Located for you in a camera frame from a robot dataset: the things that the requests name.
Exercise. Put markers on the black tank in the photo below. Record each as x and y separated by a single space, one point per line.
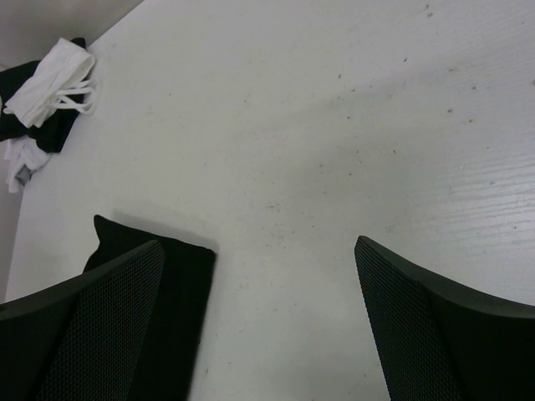
167 361
52 134

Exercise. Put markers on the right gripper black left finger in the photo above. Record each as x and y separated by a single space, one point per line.
81 339

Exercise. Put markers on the folded black tank top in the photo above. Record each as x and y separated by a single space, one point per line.
52 134

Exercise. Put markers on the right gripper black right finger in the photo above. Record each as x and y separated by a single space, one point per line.
440 340

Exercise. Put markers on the white tank top underneath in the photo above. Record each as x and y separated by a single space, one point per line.
24 158

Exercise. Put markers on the folded white tank top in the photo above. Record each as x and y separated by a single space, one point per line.
60 81

